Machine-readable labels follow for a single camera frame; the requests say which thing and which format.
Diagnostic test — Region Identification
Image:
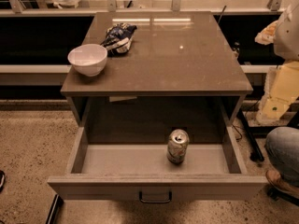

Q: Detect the black chair base wheel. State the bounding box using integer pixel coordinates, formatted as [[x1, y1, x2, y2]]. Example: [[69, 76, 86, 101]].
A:
[[266, 188, 299, 206]]

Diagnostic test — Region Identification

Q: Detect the black shoe at left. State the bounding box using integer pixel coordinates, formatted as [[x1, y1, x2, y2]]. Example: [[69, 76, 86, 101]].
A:
[[0, 170, 6, 192]]

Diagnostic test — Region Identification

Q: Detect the black drawer handle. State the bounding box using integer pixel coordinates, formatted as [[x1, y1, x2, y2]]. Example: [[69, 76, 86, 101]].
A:
[[138, 191, 173, 204]]

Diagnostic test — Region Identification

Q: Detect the grey cabinet with counter top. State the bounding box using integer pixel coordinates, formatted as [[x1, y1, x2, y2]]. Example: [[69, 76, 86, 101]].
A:
[[61, 11, 252, 122]]

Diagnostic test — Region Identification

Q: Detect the blue chip bag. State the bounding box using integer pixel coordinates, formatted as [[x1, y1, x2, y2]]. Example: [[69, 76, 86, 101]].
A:
[[101, 22, 137, 56]]

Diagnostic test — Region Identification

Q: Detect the open grey drawer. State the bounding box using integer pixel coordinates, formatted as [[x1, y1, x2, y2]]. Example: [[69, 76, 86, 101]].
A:
[[47, 97, 269, 203]]

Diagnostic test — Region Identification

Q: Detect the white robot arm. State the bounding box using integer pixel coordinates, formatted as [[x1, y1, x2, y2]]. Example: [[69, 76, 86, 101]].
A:
[[255, 0, 299, 124]]

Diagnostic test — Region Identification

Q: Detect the black stand leg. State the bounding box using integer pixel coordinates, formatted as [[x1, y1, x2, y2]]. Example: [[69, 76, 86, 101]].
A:
[[237, 109, 264, 161]]

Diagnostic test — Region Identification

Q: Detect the white bowl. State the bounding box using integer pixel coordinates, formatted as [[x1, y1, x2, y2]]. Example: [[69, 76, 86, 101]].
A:
[[67, 44, 107, 77]]

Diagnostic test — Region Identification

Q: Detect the black bar on floor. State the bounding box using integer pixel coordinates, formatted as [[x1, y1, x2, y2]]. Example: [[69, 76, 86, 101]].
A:
[[45, 194, 64, 224]]

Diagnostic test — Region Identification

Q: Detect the brown shoe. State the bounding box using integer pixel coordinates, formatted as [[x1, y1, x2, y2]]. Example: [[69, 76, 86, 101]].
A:
[[265, 170, 299, 198]]

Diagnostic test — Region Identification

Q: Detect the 7up soda can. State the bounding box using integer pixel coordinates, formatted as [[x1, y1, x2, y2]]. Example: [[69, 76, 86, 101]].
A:
[[167, 129, 190, 164]]

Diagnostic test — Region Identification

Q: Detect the person's leg in jeans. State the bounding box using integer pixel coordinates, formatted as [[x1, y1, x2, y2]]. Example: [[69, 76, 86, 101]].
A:
[[264, 127, 299, 188]]

